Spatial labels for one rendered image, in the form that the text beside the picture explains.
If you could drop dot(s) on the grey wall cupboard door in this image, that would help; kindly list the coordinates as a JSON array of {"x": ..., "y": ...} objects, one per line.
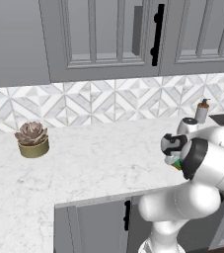
[
  {"x": 202, "y": 36},
  {"x": 103, "y": 39}
]

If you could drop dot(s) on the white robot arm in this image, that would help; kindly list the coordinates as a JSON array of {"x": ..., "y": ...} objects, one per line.
[{"x": 195, "y": 197}]

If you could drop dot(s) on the grey base cupboard door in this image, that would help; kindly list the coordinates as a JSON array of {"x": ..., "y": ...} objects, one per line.
[{"x": 93, "y": 227}]

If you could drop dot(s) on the succulent plant in olive pot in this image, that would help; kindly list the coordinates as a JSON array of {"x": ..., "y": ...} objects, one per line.
[{"x": 33, "y": 140}]

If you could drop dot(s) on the grey soap dispenser bottle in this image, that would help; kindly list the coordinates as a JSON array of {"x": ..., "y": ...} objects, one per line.
[{"x": 202, "y": 113}]

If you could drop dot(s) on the green and yellow sponge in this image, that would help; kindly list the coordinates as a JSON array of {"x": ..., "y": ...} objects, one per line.
[{"x": 178, "y": 164}]

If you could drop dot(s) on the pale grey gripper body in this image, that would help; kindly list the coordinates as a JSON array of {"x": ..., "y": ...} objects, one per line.
[{"x": 169, "y": 159}]

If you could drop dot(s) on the plain grey wall cupboard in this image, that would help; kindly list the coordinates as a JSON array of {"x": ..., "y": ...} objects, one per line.
[{"x": 14, "y": 41}]

